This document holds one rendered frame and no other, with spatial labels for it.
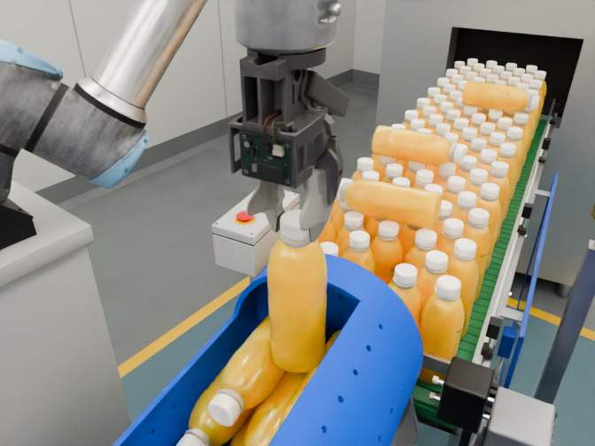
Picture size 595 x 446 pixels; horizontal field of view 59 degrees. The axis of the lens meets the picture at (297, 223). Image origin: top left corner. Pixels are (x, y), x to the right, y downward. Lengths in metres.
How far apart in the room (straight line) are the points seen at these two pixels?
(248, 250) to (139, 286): 1.76
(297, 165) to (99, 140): 0.65
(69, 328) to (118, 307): 1.45
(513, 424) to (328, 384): 0.54
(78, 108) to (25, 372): 0.54
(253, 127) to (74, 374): 0.94
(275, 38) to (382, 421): 0.44
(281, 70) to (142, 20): 0.64
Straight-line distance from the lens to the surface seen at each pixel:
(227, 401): 0.69
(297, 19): 0.45
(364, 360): 0.64
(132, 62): 1.07
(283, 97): 0.47
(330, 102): 0.55
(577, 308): 1.21
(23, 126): 1.09
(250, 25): 0.46
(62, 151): 1.09
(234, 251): 1.07
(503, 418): 1.08
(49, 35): 3.42
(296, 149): 0.46
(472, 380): 0.92
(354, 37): 5.68
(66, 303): 1.20
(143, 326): 2.53
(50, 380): 1.29
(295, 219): 0.58
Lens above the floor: 1.66
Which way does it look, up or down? 32 degrees down
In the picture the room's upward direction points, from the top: straight up
